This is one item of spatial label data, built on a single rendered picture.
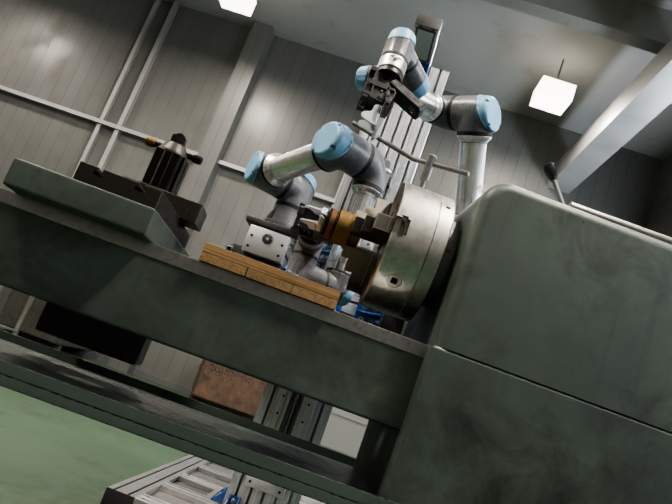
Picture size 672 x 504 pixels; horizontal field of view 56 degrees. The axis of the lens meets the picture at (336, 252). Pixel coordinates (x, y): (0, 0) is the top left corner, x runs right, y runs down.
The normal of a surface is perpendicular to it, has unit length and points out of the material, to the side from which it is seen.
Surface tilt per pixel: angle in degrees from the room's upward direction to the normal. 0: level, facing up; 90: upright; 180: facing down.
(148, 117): 90
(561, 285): 90
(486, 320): 90
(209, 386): 90
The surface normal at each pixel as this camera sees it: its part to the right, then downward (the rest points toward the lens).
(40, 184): 0.10, -0.18
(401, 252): 0.00, 0.07
